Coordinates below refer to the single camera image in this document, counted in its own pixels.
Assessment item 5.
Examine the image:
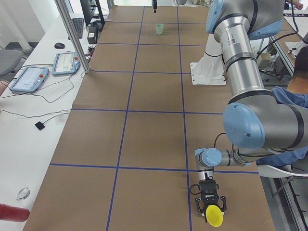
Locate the far blue teach pendant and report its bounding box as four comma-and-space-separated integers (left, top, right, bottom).
51, 52, 80, 76

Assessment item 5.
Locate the person in blue shirt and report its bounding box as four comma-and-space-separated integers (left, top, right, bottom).
256, 45, 308, 169

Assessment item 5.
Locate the black computer mouse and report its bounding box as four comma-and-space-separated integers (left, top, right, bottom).
54, 42, 65, 49

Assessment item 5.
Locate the light green cup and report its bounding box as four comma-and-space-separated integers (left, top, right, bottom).
155, 23, 164, 35

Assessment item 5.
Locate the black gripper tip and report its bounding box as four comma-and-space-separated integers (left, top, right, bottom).
152, 0, 157, 13

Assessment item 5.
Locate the yellow cup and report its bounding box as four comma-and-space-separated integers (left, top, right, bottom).
205, 205, 223, 227

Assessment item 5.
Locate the small black square pad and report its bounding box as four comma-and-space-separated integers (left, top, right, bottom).
35, 121, 45, 130

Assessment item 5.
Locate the blue teach pendant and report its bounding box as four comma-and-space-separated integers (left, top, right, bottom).
51, 52, 80, 76
10, 66, 49, 93

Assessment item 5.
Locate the red cylinder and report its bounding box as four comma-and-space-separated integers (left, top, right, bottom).
0, 204, 30, 222

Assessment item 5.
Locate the near blue teach pendant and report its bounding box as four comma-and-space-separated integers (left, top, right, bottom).
10, 66, 49, 93

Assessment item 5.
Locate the black pendant cable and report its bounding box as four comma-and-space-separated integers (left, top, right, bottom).
0, 64, 85, 118

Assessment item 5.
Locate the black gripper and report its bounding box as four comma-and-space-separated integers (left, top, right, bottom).
194, 191, 226, 218

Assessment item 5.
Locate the grey office chair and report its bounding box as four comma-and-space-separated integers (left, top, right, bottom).
0, 42, 33, 77

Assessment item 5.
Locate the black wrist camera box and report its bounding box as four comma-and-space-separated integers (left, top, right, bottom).
199, 180, 219, 193

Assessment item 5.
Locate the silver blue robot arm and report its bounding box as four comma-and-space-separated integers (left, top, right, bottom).
194, 0, 308, 221

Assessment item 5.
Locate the black keyboard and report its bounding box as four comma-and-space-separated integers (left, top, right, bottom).
71, 18, 84, 39

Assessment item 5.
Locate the white chair seat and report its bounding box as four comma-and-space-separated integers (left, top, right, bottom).
257, 165, 308, 178

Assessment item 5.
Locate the black computer monitor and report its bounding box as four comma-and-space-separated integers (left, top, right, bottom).
80, 0, 105, 26

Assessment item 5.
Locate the aluminium frame post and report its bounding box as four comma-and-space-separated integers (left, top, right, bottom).
55, 0, 90, 74

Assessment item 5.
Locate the clear plastic wrapper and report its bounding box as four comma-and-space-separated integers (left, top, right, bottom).
16, 187, 31, 201

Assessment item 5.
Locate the small black box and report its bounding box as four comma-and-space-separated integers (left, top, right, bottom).
87, 26, 98, 44

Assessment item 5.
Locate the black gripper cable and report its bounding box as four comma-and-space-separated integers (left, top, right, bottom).
189, 132, 235, 196

